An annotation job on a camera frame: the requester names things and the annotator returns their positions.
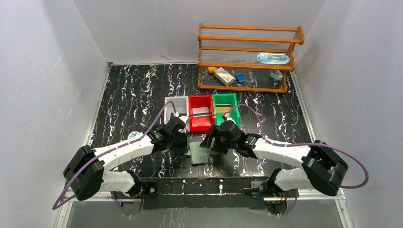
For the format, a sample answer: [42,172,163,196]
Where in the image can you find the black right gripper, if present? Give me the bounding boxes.
[200,124,237,154]

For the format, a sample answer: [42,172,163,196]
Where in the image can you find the grey-green card holder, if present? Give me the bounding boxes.
[184,141,209,166]

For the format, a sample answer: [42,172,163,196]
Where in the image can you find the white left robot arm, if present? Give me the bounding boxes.
[63,115,189,201]

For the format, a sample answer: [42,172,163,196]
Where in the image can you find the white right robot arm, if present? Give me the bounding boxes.
[200,121,348,197]

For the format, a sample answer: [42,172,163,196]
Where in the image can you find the silver grey card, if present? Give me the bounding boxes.
[192,107,210,117]

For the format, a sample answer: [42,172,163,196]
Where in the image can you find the gold card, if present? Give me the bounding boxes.
[215,106,231,113]

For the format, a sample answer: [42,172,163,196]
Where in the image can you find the red plastic bin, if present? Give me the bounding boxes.
[189,95,215,133]

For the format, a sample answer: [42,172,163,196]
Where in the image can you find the white plastic bin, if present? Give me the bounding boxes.
[163,96,190,134]

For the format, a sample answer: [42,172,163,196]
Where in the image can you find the green plastic bin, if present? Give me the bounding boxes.
[212,93,238,126]

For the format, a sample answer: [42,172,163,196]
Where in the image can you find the round patterned tin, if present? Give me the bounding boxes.
[127,131,140,139]

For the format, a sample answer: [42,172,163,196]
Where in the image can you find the white cardboard box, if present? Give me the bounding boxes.
[213,67,236,86]

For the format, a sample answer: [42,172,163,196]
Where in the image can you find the small blue block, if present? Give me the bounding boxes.
[235,74,245,83]

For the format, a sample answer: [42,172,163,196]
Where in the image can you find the small yellow block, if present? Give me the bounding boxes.
[208,66,217,74]

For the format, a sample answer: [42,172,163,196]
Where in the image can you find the orange wooden shelf rack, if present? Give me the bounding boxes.
[197,23,305,94]

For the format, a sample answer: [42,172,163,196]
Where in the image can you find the white tape dispenser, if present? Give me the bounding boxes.
[269,70,284,81]

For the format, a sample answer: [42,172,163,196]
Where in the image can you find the teal packaged tool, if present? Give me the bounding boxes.
[257,53,290,65]

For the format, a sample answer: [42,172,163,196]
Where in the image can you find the aluminium frame rail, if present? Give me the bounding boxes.
[60,178,346,203]

